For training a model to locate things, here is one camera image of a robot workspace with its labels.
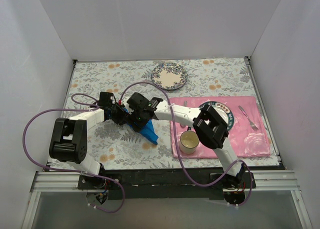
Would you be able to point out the green rimmed white plate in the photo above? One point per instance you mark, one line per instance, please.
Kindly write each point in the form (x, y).
(223, 110)

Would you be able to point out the aluminium frame rail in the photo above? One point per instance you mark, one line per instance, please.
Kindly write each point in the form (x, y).
(265, 180)

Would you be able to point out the cream enamel mug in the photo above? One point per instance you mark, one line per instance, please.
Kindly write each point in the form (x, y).
(188, 141)

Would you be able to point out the silver fork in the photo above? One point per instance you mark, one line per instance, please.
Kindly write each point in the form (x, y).
(252, 125)

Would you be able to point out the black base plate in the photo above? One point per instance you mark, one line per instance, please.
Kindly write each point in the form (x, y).
(160, 184)

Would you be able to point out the blue cloth napkin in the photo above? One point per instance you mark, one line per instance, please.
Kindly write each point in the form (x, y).
(150, 134)

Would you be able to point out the silver spoon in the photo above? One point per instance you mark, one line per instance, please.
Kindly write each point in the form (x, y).
(184, 104)

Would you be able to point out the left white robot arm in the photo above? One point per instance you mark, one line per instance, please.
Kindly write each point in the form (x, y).
(69, 137)

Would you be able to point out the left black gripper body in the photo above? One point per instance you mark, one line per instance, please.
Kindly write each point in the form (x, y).
(119, 115)

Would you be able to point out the pink placemat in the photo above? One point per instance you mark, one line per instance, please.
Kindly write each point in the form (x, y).
(245, 142)

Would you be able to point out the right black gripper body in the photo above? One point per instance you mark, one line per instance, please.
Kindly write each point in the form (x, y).
(139, 124)

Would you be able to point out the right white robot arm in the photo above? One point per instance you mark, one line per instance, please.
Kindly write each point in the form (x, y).
(210, 128)

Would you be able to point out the blue floral plate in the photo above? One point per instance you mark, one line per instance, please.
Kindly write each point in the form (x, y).
(169, 76)

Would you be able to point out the floral tablecloth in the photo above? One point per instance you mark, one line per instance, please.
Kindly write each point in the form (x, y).
(119, 147)

